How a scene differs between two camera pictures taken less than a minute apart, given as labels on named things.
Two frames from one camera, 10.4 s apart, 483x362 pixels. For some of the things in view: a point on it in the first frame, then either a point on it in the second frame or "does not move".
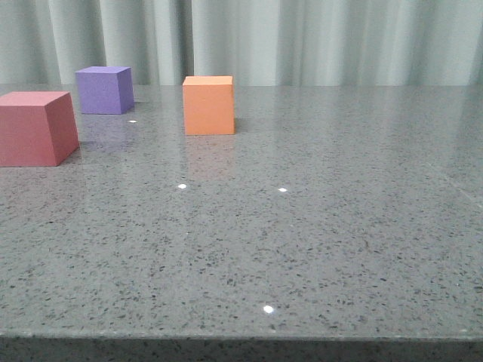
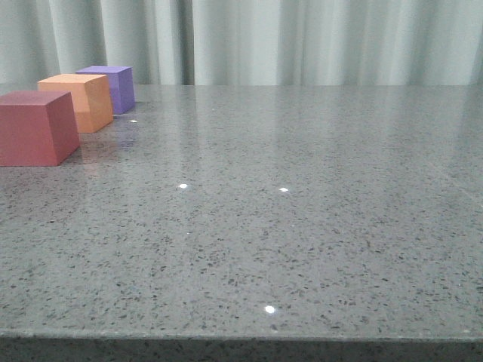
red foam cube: [37, 129] does not move
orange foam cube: [208, 105] to [90, 97]
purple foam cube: [105, 89] does not move
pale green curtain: [364, 43] does not move
